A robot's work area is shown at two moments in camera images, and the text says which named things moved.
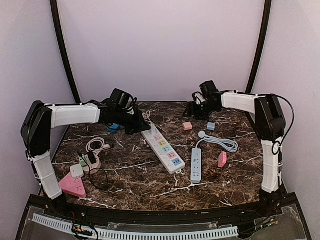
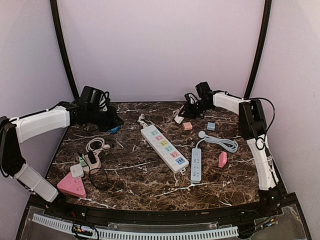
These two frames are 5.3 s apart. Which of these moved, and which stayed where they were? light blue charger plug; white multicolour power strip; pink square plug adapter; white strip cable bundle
Moved: white strip cable bundle
Stayed: light blue charger plug; pink square plug adapter; white multicolour power strip
